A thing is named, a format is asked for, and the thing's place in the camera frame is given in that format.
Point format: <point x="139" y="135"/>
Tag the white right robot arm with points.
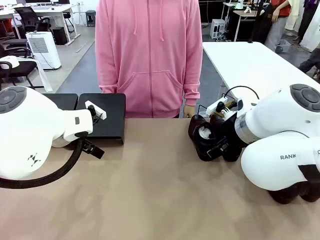
<point x="275" y="112"/>

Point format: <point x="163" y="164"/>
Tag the person in red shirt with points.
<point x="277" y="30"/>

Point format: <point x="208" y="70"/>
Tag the grey plastic bin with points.
<point x="283" y="46"/>

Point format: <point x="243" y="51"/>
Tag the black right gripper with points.
<point x="231" y="132"/>

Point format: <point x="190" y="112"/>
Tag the person in pink hoodie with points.
<point x="150" y="62"/>

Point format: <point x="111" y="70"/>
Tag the white computer case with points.
<point x="216" y="28"/>

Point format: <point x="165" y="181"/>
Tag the black desk with wood top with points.
<point x="235" y="27"/>

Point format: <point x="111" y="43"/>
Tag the white table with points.
<point x="250" y="65"/>

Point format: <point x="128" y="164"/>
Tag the person's left forearm pink sleeve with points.
<point x="193" y="85"/>

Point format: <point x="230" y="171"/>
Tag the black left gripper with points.
<point x="86" y="143"/>

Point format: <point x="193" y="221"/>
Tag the black shoe stand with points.
<point x="112" y="120"/>

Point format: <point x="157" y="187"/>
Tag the green-lit white device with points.
<point x="238" y="5"/>

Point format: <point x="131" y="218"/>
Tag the black office chair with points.
<point x="27" y="17"/>
<point x="15" y="42"/>
<point x="20" y="70"/>

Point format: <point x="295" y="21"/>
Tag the beige hanging garment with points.
<point x="293" y="15"/>

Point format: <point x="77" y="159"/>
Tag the white hanging garment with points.
<point x="312" y="32"/>

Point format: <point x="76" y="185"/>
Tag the white hanging cloth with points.
<point x="46" y="80"/>

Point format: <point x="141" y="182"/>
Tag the small black round item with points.
<point x="250" y="42"/>

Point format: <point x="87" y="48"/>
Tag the leg in dark trousers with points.
<point x="310" y="62"/>

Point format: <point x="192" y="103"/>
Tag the black computer monitor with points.
<point x="37" y="1"/>
<point x="61" y="1"/>

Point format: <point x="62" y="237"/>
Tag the grey stool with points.
<point x="90" y="15"/>

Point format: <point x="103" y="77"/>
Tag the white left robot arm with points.
<point x="25" y="137"/>

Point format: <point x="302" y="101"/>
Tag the person's left hand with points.
<point x="190" y="111"/>

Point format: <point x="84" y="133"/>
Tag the small white figure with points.
<point x="247" y="10"/>

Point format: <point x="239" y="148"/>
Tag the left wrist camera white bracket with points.
<point x="102" y="114"/>

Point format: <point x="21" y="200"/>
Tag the person's right forearm pink sleeve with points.
<point x="107" y="75"/>

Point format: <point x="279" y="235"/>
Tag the white air purifier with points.
<point x="47" y="57"/>

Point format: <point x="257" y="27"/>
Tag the white office desk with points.
<point x="57" y="8"/>

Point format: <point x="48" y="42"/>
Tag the grey keyboard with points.
<point x="41" y="7"/>

